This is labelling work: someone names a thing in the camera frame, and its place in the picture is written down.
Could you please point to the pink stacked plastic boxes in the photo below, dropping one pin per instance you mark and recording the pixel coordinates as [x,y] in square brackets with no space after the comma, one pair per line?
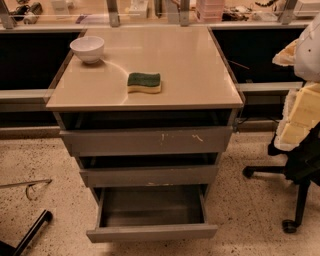
[209,11]

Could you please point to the black office chair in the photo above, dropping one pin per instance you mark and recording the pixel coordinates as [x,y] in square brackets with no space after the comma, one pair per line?
[302,168]

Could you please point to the white ceramic bowl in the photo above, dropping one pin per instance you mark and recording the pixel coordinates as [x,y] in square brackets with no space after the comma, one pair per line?
[88,49]

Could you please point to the grey bottom drawer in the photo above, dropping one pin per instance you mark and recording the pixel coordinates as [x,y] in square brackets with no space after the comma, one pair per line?
[150,217]

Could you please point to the grey top drawer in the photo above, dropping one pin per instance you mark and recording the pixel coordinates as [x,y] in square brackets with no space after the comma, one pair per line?
[156,141]

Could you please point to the thin metal rod on floor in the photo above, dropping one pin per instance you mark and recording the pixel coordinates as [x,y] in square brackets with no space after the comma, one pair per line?
[27,185]

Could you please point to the black chair leg left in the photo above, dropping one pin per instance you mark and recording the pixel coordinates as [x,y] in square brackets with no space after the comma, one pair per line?
[8,250]

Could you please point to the grey drawer cabinet beige top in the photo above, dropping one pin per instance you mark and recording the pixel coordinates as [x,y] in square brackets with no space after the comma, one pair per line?
[148,121]

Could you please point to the grey drawer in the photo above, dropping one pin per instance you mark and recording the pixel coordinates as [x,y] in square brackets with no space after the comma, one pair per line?
[150,217]
[149,176]
[156,141]

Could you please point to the green and yellow sponge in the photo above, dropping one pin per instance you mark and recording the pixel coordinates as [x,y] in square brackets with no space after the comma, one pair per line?
[143,82]

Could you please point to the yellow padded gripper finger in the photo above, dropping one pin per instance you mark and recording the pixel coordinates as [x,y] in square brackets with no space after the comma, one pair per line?
[301,113]
[286,57]

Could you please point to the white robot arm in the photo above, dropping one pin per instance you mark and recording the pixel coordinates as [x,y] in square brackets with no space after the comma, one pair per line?
[307,55]

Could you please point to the grey middle drawer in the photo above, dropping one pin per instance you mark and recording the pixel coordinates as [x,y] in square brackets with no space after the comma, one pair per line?
[149,176]

